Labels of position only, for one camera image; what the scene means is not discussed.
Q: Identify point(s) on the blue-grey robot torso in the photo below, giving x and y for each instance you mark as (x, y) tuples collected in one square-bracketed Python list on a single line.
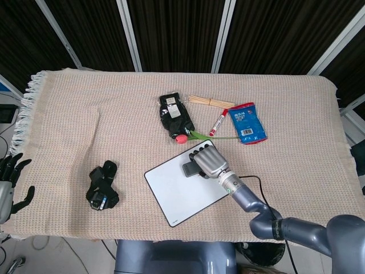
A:
[(171, 257)]

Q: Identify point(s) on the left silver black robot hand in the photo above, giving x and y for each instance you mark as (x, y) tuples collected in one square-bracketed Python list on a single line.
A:
[(7, 197)]

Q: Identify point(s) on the blue red snack packet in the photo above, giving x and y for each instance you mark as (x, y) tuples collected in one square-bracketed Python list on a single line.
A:
[(246, 122)]

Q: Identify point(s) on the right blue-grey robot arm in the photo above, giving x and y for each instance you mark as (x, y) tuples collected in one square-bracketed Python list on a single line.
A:
[(256, 199)]

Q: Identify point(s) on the beige waffle tablecloth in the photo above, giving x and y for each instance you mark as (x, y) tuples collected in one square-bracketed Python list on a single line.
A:
[(85, 114)]

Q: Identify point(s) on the grey board eraser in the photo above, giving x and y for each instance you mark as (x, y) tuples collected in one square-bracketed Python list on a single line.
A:
[(188, 169)]

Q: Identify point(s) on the black gloves in clear bag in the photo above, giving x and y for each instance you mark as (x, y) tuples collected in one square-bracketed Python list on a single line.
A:
[(174, 117)]

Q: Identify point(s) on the red whiteboard marker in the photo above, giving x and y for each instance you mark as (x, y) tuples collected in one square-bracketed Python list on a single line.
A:
[(218, 122)]

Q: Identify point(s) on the white dry-erase board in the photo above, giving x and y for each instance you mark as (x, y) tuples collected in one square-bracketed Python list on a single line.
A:
[(171, 194)]

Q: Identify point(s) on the white metal frame post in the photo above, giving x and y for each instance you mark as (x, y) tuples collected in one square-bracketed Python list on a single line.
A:
[(128, 34), (10, 85), (336, 42), (223, 34), (353, 106), (57, 28)]

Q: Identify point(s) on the red artificial tulip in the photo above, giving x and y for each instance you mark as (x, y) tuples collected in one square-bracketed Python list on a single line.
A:
[(181, 139)]

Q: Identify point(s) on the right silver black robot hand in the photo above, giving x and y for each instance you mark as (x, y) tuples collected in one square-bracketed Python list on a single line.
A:
[(211, 162)]

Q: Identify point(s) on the bundle of wooden sticks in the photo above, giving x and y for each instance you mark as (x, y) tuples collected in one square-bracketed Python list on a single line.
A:
[(211, 102)]

